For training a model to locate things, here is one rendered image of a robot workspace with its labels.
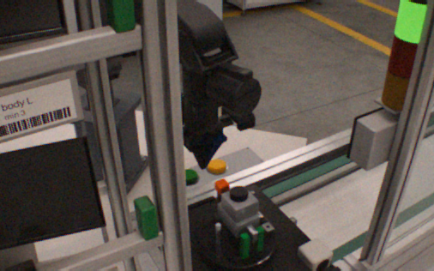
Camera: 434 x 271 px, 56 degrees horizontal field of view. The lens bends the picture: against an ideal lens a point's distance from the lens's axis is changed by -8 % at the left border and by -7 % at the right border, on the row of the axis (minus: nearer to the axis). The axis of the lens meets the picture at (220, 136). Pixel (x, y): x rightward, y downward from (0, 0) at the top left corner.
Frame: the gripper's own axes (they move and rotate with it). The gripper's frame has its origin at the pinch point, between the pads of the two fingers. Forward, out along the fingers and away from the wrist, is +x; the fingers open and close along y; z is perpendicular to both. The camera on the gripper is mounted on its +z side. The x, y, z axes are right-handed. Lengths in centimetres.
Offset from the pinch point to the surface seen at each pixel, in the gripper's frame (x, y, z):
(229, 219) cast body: 4.4, 2.2, -12.9
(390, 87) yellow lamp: -19.6, -16.4, -23.6
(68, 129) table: 24, 14, 59
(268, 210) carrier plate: 12.4, -9.6, -7.9
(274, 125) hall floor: 110, -124, 133
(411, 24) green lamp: -29.0, -16.6, -24.6
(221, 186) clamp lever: 1.9, 0.6, -7.7
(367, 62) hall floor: 110, -260, 175
